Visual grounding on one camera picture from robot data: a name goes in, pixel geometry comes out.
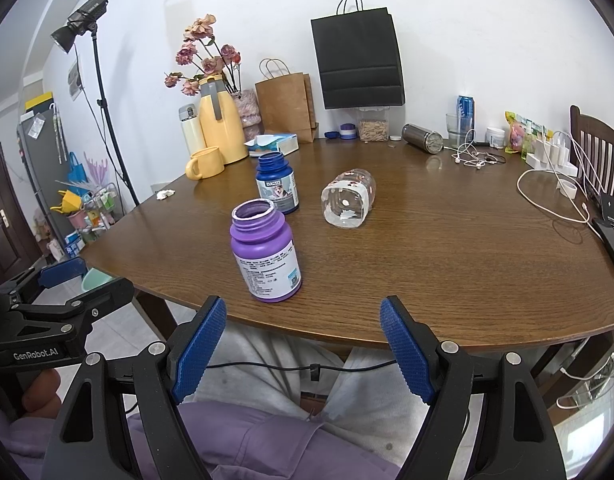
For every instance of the blue white supplement bottle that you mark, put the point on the blue white supplement bottle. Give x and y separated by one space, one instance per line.
275 180

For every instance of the colourful snack packet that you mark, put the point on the colourful snack packet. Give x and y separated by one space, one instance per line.
524 134

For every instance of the pink dried flower bouquet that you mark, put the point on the pink dried flower bouquet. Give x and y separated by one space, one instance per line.
201 52

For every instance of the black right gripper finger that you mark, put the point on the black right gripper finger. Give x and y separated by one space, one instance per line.
102 300

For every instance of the crumpled white tissue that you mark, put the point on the crumpled white tissue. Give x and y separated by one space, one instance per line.
164 194

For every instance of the clear jar with grains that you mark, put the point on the clear jar with grains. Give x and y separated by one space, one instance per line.
373 125

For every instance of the clear glass tumbler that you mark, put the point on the clear glass tumbler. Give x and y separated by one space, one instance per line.
456 137

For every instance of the small purple white jar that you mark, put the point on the small purple white jar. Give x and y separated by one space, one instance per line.
348 131

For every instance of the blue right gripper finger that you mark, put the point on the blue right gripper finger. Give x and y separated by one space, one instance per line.
62 272

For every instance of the blue drink can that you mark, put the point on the blue drink can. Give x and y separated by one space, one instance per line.
465 112

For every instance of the purple pill bottle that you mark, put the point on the purple pill bottle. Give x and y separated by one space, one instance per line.
264 250

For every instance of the tissue box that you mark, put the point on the tissue box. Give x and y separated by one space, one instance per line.
285 143

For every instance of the white thermos bottle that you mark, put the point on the white thermos bottle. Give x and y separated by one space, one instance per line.
190 124

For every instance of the person's hand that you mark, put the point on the person's hand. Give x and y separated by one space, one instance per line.
40 400

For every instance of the steel cylinder flask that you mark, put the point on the steel cylinder flask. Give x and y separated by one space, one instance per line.
430 141

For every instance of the cluttered storage rack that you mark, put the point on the cluttered storage rack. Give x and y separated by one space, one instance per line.
88 201

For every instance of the clear plastic santa cup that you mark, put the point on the clear plastic santa cup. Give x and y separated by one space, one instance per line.
347 200

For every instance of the black paper bag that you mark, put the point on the black paper bag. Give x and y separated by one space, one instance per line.
358 57

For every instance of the white power strip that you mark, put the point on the white power strip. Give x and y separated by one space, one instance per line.
551 155

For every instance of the brown paper bag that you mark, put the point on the brown paper bag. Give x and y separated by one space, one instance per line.
285 101

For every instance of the dark wooden chair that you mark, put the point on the dark wooden chair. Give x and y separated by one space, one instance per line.
592 152

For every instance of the yellow mug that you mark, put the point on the yellow mug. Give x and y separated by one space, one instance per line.
205 164

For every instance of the yellow thermos jug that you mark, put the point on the yellow thermos jug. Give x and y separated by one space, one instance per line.
220 122

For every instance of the dark grey refrigerator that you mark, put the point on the dark grey refrigerator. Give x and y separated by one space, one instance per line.
45 155

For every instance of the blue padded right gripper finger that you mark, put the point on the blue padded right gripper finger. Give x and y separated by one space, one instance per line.
191 347
413 345

